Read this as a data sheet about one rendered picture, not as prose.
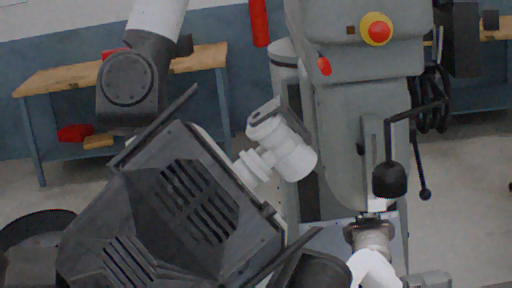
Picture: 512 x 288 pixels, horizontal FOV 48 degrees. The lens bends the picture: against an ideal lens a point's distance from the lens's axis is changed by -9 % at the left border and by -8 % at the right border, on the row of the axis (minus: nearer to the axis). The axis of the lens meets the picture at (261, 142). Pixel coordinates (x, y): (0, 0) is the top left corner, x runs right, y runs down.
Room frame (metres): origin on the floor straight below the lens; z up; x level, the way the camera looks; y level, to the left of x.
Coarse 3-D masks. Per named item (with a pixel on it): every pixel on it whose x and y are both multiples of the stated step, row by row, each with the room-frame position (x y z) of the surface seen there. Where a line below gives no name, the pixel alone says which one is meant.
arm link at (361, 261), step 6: (360, 252) 1.10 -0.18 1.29; (366, 252) 1.08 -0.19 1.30; (372, 252) 1.09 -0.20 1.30; (354, 258) 1.09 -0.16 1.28; (360, 258) 1.08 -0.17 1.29; (366, 258) 1.06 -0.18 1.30; (372, 258) 1.07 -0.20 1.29; (348, 264) 1.09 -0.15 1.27; (354, 264) 1.07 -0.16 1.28; (360, 264) 1.05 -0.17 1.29; (366, 264) 1.05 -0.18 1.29; (372, 264) 1.06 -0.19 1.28; (354, 270) 1.05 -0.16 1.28; (360, 270) 1.04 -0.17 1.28; (366, 270) 1.05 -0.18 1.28; (354, 276) 1.04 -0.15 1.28; (360, 276) 1.04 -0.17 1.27; (354, 282) 1.03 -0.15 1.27
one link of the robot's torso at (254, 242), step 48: (192, 96) 0.87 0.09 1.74; (144, 144) 0.87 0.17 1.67; (192, 144) 0.75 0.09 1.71; (144, 192) 0.73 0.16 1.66; (192, 192) 0.99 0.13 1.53; (240, 192) 0.72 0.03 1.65; (96, 240) 0.73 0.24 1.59; (144, 240) 0.71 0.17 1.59; (192, 240) 0.70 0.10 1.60; (240, 240) 0.69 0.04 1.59
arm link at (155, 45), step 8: (128, 32) 0.99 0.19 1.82; (136, 32) 0.98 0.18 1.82; (144, 32) 0.97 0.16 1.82; (152, 32) 0.97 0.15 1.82; (128, 40) 0.98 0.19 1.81; (136, 40) 0.97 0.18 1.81; (144, 40) 0.97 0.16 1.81; (152, 40) 0.97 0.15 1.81; (160, 40) 0.97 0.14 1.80; (168, 40) 0.98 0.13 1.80; (136, 48) 0.96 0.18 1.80; (144, 48) 0.96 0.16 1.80; (152, 48) 0.96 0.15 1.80; (160, 48) 0.97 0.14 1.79; (168, 48) 0.98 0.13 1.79; (152, 56) 0.96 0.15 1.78; (160, 56) 0.97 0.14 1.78; (168, 56) 0.98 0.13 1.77; (160, 64) 0.96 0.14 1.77; (168, 64) 0.98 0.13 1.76; (160, 72) 0.96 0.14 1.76; (160, 80) 0.96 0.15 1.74; (160, 88) 0.96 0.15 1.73; (160, 96) 0.97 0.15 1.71; (160, 104) 0.99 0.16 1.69
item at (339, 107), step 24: (336, 96) 1.23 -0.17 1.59; (360, 96) 1.22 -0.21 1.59; (384, 96) 1.22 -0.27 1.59; (408, 96) 1.25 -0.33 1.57; (336, 120) 1.23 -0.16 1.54; (360, 120) 1.22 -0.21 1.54; (336, 144) 1.23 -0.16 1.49; (360, 144) 1.22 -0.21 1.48; (384, 144) 1.22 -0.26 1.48; (408, 144) 1.25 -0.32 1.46; (336, 168) 1.23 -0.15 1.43; (360, 168) 1.22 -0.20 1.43; (408, 168) 1.24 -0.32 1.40; (336, 192) 1.24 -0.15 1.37; (360, 192) 1.22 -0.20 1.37
